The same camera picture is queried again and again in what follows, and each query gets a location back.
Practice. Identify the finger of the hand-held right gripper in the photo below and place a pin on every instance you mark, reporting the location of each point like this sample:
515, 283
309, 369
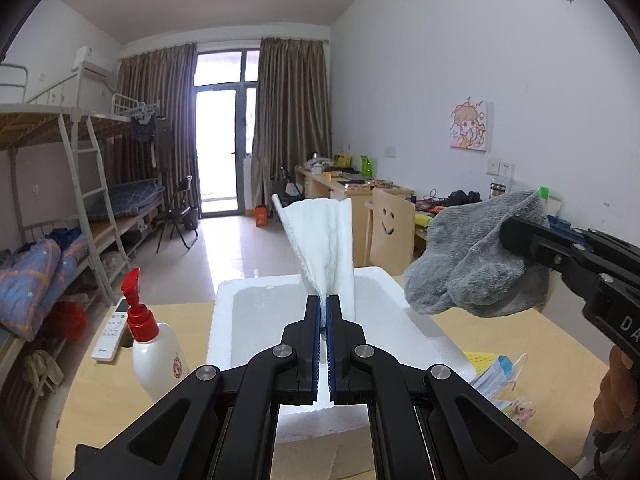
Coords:
610, 250
530, 242

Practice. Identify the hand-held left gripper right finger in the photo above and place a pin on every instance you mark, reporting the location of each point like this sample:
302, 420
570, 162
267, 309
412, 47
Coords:
332, 355

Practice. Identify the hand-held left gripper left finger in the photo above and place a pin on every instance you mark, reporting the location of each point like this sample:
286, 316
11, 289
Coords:
314, 355

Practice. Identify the grey sock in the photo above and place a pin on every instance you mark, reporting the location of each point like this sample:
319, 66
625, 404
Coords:
460, 260

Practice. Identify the white foam box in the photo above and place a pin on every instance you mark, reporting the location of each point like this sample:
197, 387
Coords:
250, 320

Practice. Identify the white towel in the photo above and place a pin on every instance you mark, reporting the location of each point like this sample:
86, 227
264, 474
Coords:
325, 240

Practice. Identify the person's right hand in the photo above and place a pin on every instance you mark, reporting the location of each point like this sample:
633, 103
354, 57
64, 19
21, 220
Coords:
620, 395

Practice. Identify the steel thermos bottle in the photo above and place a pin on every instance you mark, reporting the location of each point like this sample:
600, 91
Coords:
497, 190

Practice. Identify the black headphones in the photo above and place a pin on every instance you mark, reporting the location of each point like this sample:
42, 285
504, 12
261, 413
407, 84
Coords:
462, 197

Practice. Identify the blue face mask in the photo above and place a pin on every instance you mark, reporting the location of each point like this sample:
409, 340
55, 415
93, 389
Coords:
497, 375

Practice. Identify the wooden chair with smiley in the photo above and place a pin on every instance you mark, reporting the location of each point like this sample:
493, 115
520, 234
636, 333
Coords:
387, 230

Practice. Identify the colourful patterned packet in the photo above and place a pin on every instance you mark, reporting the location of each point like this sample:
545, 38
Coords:
517, 409

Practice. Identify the orange bag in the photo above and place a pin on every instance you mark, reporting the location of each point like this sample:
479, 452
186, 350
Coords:
261, 216

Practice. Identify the white lotion bottle red pump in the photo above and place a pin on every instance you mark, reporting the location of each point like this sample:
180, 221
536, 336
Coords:
155, 355

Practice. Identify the light wooden desk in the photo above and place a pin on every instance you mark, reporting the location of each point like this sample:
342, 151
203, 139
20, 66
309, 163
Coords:
320, 187

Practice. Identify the green bag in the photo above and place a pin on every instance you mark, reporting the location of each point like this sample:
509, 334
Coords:
366, 166

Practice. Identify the yellow box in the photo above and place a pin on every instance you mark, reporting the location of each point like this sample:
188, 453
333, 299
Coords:
343, 161

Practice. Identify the black folding chair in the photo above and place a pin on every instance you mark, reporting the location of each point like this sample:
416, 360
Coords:
180, 210

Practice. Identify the white remote control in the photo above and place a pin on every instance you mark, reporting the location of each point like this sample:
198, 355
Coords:
112, 332

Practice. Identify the white metal bunk bed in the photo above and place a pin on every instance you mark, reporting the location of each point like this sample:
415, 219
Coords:
70, 160
135, 210

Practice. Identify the glass balcony door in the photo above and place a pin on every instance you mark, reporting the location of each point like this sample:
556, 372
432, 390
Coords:
220, 135

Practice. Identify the dark blue bedding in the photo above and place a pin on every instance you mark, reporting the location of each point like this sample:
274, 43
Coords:
130, 197

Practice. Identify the brown curtain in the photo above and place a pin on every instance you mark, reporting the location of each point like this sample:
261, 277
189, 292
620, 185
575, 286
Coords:
170, 110
290, 110

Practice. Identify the red bag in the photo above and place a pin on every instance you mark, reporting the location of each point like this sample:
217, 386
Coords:
67, 320

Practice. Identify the hanging dark garment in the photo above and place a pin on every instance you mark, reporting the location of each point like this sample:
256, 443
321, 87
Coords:
142, 127

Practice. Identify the blue checked quilt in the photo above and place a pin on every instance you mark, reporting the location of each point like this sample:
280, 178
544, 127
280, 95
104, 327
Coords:
35, 280

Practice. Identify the white air conditioner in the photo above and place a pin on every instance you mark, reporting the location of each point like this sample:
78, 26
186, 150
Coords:
92, 62

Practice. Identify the white wall socket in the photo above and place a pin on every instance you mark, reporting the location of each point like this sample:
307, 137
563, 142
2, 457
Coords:
501, 168

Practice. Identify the pink cartoon wall poster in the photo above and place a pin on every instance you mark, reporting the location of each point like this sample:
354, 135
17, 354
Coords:
470, 125

